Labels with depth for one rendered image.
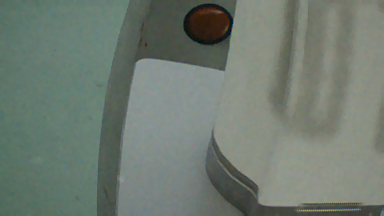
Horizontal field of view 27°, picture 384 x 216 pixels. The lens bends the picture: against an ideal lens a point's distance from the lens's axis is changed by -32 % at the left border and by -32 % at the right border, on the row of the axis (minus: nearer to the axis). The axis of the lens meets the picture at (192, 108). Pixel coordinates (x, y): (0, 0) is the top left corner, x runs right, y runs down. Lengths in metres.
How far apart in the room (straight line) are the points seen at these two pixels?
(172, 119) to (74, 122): 0.65
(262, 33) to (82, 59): 0.87
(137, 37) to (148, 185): 0.25
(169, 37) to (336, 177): 0.28
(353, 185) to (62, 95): 0.79
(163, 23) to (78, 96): 0.52
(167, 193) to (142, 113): 0.05
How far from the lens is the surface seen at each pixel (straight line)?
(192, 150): 0.35
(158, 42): 0.57
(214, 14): 0.57
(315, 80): 0.29
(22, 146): 0.95
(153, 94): 0.38
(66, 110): 1.04
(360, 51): 0.29
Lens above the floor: 0.46
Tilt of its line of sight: 25 degrees down
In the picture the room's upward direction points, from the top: 12 degrees clockwise
